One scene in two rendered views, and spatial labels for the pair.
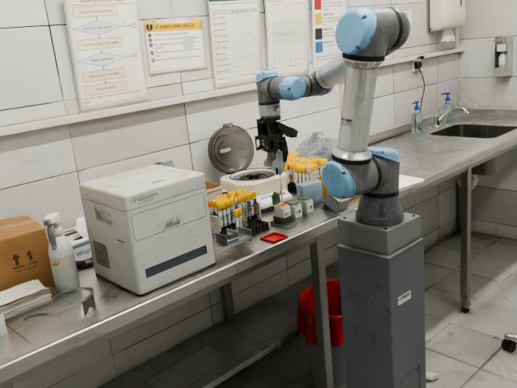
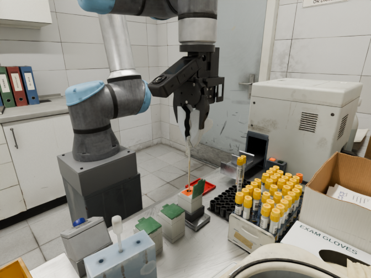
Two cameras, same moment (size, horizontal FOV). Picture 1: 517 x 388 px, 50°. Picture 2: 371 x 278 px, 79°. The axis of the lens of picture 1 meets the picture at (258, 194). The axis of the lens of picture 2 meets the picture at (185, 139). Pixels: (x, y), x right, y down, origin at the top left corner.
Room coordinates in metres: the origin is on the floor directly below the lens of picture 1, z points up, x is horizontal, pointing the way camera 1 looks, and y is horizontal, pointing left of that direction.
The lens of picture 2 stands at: (2.39, -0.12, 1.26)
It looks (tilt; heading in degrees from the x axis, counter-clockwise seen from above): 20 degrees down; 177
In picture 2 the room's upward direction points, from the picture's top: straight up
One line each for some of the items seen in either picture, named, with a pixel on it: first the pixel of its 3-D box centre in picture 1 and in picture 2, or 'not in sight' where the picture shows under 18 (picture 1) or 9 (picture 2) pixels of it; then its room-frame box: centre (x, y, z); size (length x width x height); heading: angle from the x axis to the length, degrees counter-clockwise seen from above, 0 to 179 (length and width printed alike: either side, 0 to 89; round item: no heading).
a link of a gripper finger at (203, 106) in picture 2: not in sight; (198, 107); (1.94, -0.07, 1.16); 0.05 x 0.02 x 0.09; 42
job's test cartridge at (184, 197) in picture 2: (282, 212); (190, 202); (1.93, -0.08, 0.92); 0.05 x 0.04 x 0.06; 42
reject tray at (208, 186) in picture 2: (273, 237); (200, 186); (1.79, -0.04, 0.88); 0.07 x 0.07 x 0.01; 42
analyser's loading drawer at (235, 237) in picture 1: (222, 241); (245, 159); (1.69, 0.13, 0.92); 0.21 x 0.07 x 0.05; 132
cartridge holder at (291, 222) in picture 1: (283, 220); (189, 211); (1.93, -0.08, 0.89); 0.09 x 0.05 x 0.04; 42
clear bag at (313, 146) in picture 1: (311, 152); not in sight; (2.73, -0.29, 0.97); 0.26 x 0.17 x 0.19; 146
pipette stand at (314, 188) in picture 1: (309, 194); (123, 274); (2.12, -0.20, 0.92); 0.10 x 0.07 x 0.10; 124
